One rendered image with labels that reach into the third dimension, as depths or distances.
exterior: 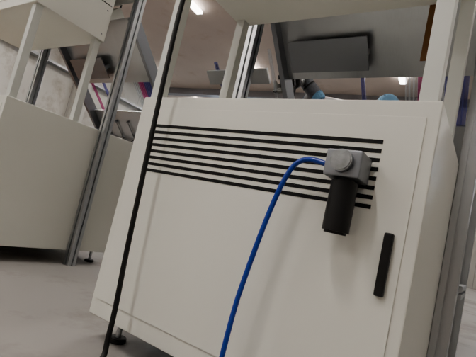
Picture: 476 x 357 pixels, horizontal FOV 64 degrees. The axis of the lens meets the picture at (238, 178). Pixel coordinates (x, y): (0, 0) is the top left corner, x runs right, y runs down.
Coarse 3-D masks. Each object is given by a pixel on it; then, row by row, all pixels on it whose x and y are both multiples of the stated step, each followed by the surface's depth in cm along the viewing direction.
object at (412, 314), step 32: (448, 128) 70; (448, 160) 76; (416, 192) 60; (448, 192) 84; (416, 224) 59; (448, 224) 93; (416, 256) 59; (96, 288) 95; (416, 288) 63; (128, 320) 87; (416, 320) 68; (192, 352) 76; (416, 352) 74
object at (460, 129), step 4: (456, 128) 134; (460, 128) 133; (464, 128) 132; (456, 132) 134; (460, 132) 134; (456, 136) 135; (460, 136) 134; (456, 140) 136; (460, 140) 135; (456, 144) 137; (460, 144) 136; (456, 148) 137; (460, 148) 136; (456, 152) 138; (460, 152) 137
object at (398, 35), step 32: (288, 32) 147; (320, 32) 141; (352, 32) 135; (384, 32) 129; (416, 32) 124; (288, 64) 155; (320, 64) 144; (352, 64) 137; (384, 64) 135; (416, 64) 129; (448, 64) 124
